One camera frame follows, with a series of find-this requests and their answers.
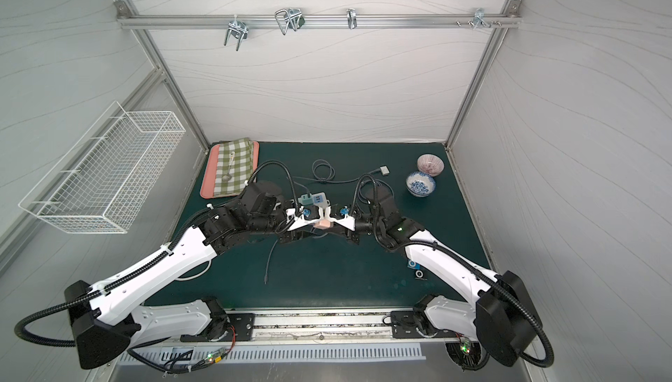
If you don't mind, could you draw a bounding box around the teal USB charger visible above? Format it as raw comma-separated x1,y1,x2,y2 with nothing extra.
299,194,314,206

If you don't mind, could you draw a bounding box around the pink charger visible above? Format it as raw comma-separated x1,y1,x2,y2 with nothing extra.
313,215,334,230

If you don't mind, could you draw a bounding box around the white colourful power strip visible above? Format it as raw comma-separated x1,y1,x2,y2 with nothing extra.
285,192,330,219

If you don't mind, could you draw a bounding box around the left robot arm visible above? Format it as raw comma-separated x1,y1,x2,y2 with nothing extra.
14,177,324,370

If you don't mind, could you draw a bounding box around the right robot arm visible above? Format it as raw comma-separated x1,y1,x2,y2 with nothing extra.
320,175,555,371

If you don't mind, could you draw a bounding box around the blue patterned bowl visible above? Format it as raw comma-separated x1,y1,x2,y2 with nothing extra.
405,171,436,197

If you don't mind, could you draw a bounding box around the green checkered cloth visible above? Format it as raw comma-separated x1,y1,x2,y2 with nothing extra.
213,138,254,198

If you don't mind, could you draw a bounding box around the pink tray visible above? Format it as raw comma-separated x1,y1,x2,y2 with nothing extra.
199,140,260,199

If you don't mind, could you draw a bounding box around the pink striped bowl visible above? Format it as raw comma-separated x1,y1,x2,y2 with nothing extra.
416,154,445,177

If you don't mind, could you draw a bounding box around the metal crossbar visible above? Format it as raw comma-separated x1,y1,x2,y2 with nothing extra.
117,9,523,31

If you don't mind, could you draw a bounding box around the spoon with white handle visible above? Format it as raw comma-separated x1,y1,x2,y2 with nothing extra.
222,151,236,182

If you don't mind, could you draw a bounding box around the aluminium front rail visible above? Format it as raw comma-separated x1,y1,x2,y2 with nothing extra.
104,305,537,349

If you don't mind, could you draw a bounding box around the white power strip cord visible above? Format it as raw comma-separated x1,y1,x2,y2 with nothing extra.
172,258,214,282

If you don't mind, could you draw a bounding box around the white wire basket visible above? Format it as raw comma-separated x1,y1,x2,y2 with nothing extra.
19,102,186,234

